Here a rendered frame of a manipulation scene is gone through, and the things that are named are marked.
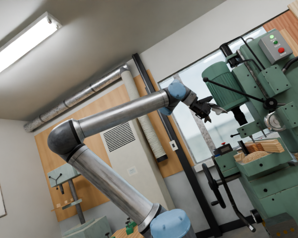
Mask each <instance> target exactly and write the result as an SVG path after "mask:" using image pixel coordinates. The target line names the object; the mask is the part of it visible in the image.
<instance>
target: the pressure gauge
mask: <svg viewBox="0 0 298 238"><path fill-rule="evenodd" d="M250 213H251V215H252V216H253V217H254V218H253V219H254V220H255V222H256V224H259V223H262V225H263V226H264V227H265V224H266V223H265V221H264V219H262V218H261V216H260V214H259V212H258V211H257V209H252V210H250Z"/></svg>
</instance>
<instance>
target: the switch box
mask: <svg viewBox="0 0 298 238"><path fill-rule="evenodd" d="M271 35H273V36H274V38H276V39H275V40H273V41H270V40H272V39H274V38H272V39H271V38H270V36H271ZM274 41H278V44H280V45H279V46H277V47H274V46H275V44H273V42H274ZM258 44H259V46H260V47H261V49H262V51H263V52H264V54H265V55H266V57H267V58H268V60H269V61H270V63H271V64H272V65H273V64H275V63H277V62H279V61H281V60H283V59H286V58H288V57H289V56H290V55H291V54H292V53H293V50H292V49H291V48H290V46H289V45H288V44H287V42H286V41H285V39H284V38H283V36H282V35H281V34H280V32H279V30H276V31H274V32H272V33H270V34H268V35H266V36H264V37H263V38H261V39H260V41H259V43H258ZM276 45H277V44H276ZM281 47H282V48H284V52H286V54H283V55H280V54H282V53H279V52H278V49H279V48H281ZM284 52H283V53H284Z"/></svg>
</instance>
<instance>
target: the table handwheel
mask: <svg viewBox="0 0 298 238"><path fill-rule="evenodd" d="M202 168H203V171H204V173H205V175H206V177H207V180H208V184H209V186H210V188H211V190H213V192H214V194H215V196H216V198H217V200H218V202H219V204H220V206H221V207H222V208H223V209H225V208H226V205H225V202H224V200H223V198H222V196H221V194H220V192H219V189H218V188H219V186H220V185H223V183H222V181H221V179H218V180H215V179H213V177H212V175H211V173H210V171H209V169H208V167H207V165H206V164H205V163H203V164H202ZM240 177H241V175H240V173H239V172H237V173H234V174H232V175H229V176H227V177H224V179H225V181H226V183H228V182H230V181H233V180H235V179H238V178H240Z"/></svg>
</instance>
